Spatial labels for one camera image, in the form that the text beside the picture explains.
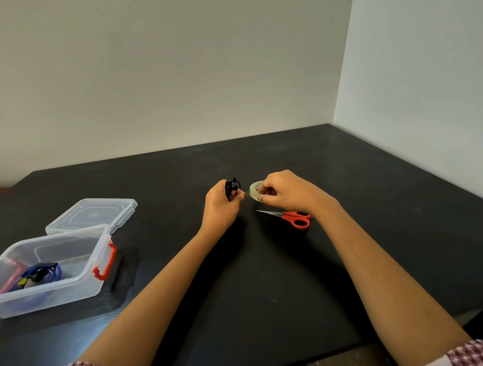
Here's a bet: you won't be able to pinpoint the person's left hand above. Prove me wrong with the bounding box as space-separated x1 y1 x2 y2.
198 179 247 240

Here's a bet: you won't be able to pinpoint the person's right hand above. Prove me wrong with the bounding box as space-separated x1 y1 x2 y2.
257 169 340 223

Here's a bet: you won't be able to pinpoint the red-handled scissors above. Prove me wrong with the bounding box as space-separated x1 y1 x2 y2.
256 209 312 231

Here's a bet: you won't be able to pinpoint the black wired earphones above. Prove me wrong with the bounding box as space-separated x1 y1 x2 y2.
224 177 242 202

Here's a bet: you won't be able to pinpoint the clear tape roll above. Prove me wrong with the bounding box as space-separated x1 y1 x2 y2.
249 180 266 203

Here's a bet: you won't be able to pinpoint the clear plastic box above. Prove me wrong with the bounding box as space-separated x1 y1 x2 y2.
0 224 118 320

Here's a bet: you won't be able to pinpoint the blue wired earphones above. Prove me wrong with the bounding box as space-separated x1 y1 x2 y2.
8 262 63 293

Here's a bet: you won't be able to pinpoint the person's right forearm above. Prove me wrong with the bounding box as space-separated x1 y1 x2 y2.
316 203 472 366

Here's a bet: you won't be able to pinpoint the person's left forearm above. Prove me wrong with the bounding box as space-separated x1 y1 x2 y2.
77 226 227 366

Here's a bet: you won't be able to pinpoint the clear plastic lid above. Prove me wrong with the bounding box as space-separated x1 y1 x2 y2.
45 198 138 236

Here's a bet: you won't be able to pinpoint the black table leg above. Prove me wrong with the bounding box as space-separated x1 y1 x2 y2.
462 311 483 340

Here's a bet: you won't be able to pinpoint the maroon white patterned right sleeve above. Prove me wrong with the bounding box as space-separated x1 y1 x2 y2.
426 338 483 366

